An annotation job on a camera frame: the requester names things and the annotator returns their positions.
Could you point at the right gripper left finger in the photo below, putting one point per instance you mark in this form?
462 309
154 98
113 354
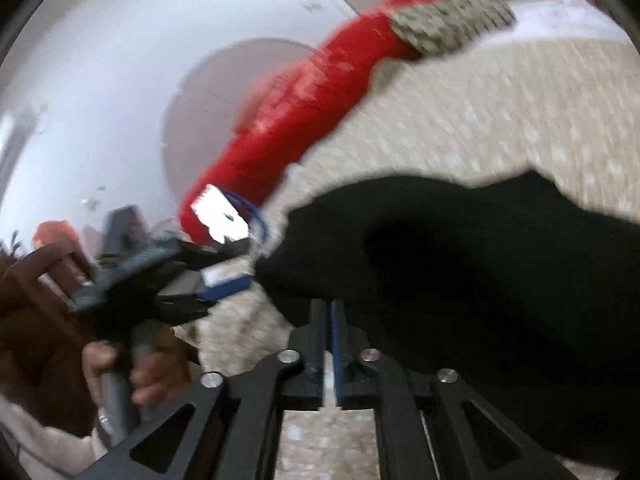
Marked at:
227 427

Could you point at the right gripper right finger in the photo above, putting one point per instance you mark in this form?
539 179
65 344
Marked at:
430 426

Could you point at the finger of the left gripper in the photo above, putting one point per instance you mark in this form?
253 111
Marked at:
215 292
203 256

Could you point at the black pants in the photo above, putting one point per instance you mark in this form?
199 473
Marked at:
531 298

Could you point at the left hand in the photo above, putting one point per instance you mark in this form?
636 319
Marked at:
135 369

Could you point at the brown wooden chair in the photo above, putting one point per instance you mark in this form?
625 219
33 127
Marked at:
41 340

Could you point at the white round headboard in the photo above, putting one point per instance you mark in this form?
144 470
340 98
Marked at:
199 119

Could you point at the red blanket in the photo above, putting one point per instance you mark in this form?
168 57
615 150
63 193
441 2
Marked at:
308 101

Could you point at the green patterned cushion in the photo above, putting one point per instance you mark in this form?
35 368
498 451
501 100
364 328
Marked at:
445 26

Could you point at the beige spotted quilt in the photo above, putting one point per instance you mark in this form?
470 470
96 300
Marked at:
567 110

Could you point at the white bed sheet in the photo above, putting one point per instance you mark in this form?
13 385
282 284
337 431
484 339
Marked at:
549 20

